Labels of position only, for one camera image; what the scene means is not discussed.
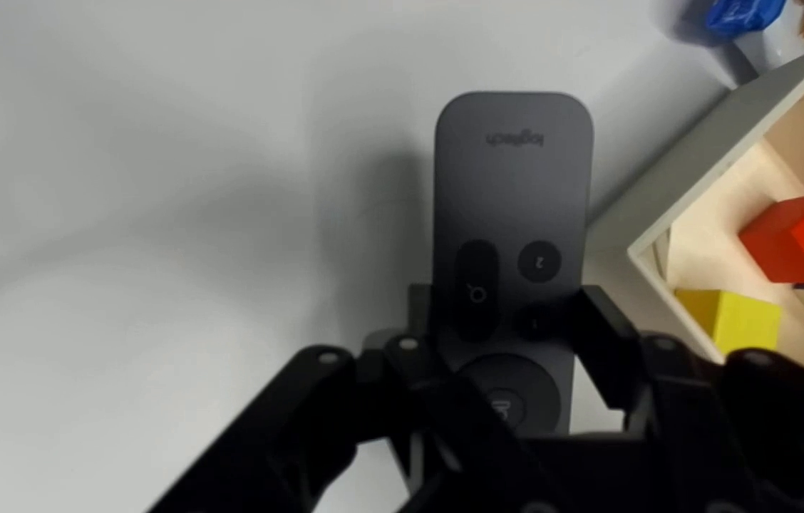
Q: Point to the grey remote control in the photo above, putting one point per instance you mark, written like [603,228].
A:
[516,189]

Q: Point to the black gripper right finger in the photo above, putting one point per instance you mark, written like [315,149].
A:
[606,343]

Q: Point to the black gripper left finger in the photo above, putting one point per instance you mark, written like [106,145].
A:
[422,317]

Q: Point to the yellow cube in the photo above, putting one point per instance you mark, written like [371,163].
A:
[730,317]

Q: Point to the blue flat item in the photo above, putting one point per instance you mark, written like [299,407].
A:
[730,14]

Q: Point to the red cube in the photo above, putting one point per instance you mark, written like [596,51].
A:
[801,238]

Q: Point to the open wooden box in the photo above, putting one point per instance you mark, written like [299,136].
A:
[706,142]

